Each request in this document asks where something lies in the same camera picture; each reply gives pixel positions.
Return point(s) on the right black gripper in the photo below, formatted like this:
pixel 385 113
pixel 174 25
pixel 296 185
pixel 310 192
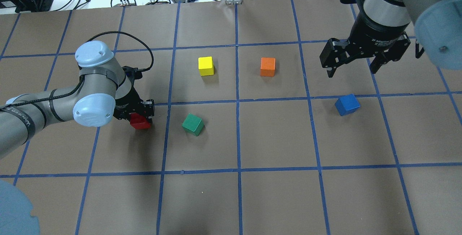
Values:
pixel 379 33

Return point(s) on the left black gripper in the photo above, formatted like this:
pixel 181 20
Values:
pixel 127 104

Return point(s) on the red wooden block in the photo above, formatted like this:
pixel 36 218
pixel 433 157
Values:
pixel 139 122

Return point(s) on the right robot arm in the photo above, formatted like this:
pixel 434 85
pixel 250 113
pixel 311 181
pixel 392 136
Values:
pixel 437 26

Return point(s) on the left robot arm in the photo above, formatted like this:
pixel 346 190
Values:
pixel 105 91

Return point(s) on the green wooden block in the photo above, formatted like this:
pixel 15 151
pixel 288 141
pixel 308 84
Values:
pixel 193 124

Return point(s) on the blue wooden block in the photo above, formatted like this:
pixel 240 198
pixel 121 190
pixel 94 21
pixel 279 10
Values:
pixel 347 104

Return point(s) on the yellow wooden block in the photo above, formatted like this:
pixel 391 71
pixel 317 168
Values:
pixel 206 66

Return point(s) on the orange wooden block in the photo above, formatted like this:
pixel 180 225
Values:
pixel 267 67

